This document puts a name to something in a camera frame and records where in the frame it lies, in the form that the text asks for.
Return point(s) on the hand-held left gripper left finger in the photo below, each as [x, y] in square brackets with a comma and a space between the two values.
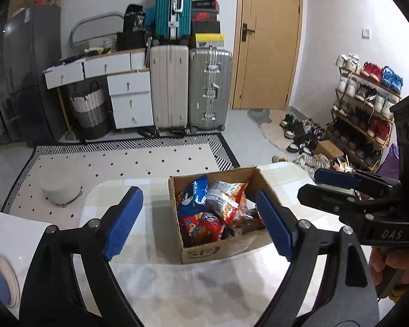
[124, 223]

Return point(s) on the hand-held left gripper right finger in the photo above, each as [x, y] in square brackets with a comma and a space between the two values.
[276, 226]

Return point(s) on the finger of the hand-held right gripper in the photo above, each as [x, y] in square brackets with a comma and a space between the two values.
[337, 179]
[327, 199]

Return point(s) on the clear cracker pack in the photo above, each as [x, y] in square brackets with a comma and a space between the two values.
[248, 215]

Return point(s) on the white and red peanut bag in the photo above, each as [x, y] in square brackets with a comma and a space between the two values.
[225, 197]

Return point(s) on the red snack bag blue label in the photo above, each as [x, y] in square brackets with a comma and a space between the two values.
[201, 227]

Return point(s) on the blue cookie packet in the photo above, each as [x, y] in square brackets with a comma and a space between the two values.
[194, 194]

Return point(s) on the person's right forearm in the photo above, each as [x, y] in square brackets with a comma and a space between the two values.
[397, 293]

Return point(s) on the person's right hand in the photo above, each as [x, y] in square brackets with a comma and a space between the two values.
[392, 262]

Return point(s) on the small brown cardboard box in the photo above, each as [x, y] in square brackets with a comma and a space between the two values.
[327, 148]

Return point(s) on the purple bag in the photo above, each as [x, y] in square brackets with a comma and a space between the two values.
[392, 160]

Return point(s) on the pile of loose shoes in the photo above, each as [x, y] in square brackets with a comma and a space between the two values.
[296, 133]

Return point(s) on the black and white patterned rug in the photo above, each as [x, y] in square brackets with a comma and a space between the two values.
[139, 156]

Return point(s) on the white stool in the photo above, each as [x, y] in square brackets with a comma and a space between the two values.
[59, 189]

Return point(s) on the beige round rug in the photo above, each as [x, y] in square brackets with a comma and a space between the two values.
[276, 136]

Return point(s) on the grey door mat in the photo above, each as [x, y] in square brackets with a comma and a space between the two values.
[260, 115]

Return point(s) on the wooden shoe rack with shoes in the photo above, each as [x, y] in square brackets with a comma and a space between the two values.
[371, 70]

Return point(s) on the woven laundry basket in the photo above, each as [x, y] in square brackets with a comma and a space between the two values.
[88, 112]

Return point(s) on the blue and beige round object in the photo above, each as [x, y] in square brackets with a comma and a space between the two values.
[0, 279]

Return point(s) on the white desk with drawers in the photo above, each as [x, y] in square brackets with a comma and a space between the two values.
[129, 85]

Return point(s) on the beige suitcase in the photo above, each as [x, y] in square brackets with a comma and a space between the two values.
[168, 88]

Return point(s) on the wooden door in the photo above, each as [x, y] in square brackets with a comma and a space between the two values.
[269, 41]

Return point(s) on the silver suitcase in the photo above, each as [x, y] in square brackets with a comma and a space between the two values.
[208, 88]

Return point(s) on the grey refrigerator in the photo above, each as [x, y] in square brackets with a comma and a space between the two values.
[30, 75]

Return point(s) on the small white basket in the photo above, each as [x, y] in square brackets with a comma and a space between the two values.
[109, 43]

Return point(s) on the black storage box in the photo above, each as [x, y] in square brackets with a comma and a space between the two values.
[131, 40]

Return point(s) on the yellow and black shoe box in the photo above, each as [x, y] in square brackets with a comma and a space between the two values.
[208, 40]

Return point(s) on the plain black shoe box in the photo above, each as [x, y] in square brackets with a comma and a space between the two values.
[206, 27]

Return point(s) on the black bag white print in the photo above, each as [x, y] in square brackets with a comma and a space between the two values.
[134, 17]

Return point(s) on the black shoe box red logo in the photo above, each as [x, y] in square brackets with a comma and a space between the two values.
[204, 15]

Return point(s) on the black shoe box striped label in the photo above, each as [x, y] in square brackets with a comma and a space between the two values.
[206, 4]

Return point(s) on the teal suitcase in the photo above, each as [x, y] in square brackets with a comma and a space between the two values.
[173, 6]

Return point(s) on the white wall switch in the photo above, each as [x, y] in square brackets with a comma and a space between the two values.
[365, 33]

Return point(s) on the grey curved metal frame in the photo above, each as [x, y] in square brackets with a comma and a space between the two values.
[92, 19]

